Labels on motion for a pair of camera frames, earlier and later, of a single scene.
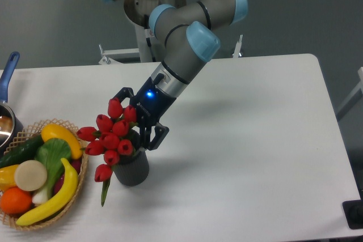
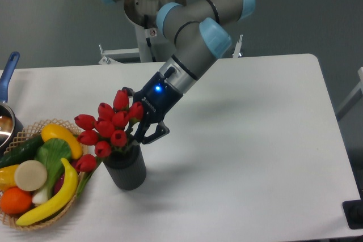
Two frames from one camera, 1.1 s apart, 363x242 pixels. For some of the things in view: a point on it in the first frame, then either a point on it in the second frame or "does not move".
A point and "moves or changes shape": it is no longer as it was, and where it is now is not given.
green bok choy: x=51 y=152 does not move
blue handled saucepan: x=11 y=126 does not move
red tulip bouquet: x=113 y=136 moves or changes shape
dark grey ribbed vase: x=133 y=169 moves or changes shape
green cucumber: x=24 y=151 does not move
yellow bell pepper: x=7 y=178 does not move
